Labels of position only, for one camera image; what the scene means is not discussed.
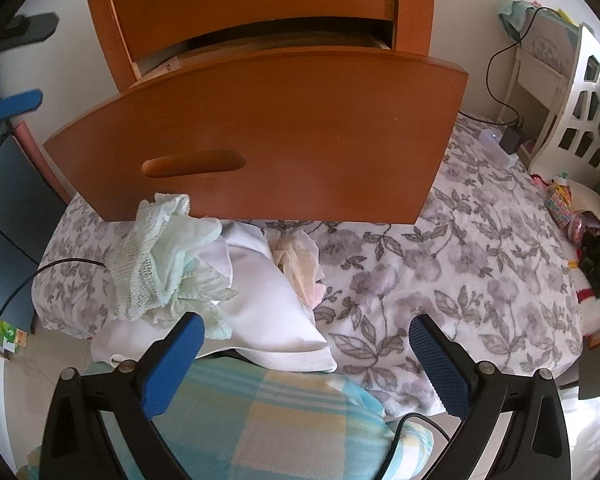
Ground wooden nightstand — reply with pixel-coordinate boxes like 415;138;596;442
75;0;438;95

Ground green packets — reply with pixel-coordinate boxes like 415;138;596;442
0;305;29;362

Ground white garment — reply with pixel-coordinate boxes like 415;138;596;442
90;220;339;375

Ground teal cloth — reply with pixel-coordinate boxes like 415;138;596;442
497;0;537;37

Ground white power strip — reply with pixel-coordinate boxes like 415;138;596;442
477;129;521;167

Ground colourful toy box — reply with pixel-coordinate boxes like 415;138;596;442
544;185;577;229

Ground dark teal door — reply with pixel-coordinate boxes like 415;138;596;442
0;120;69;334

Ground red white knitted cloth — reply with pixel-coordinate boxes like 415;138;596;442
567;260;600;349

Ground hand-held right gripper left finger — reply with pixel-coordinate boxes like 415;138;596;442
39;311;207;480

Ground black power adapter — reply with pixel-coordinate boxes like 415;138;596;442
500;120;527;157

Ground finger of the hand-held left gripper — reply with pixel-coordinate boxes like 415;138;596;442
0;11;61;44
0;89;44;143

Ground floral blanket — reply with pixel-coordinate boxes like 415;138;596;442
32;115;586;417

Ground white lattice headboard shelf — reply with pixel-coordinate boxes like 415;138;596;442
497;15;600;182

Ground mint green lace underwear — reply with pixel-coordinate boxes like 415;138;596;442
102;192;240;341

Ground blue yellow plaid blanket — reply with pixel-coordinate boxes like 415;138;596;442
27;352;436;480

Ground cream underwear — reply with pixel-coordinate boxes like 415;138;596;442
270;230;327;307

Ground black toy figure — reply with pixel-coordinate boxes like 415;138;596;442
577;232;600;299

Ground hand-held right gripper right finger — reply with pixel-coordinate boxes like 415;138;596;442
409;314;573;480

